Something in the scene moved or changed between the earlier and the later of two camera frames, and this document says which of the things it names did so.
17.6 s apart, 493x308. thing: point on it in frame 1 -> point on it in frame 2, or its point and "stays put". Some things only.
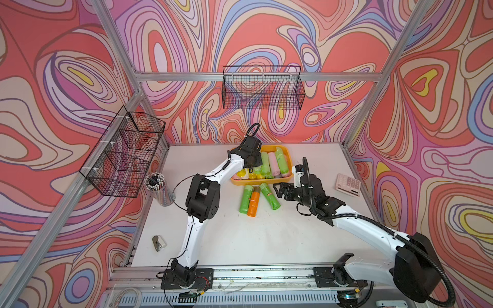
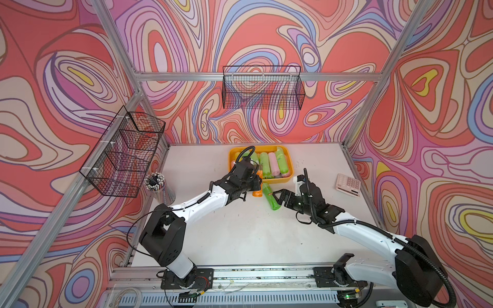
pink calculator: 348,185 stays put
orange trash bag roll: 253,202 -> 258,194
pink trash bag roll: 274,164 stays put
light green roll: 266,167 stays put
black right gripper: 289,187 -> 284,193
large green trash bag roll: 282,162 stays put
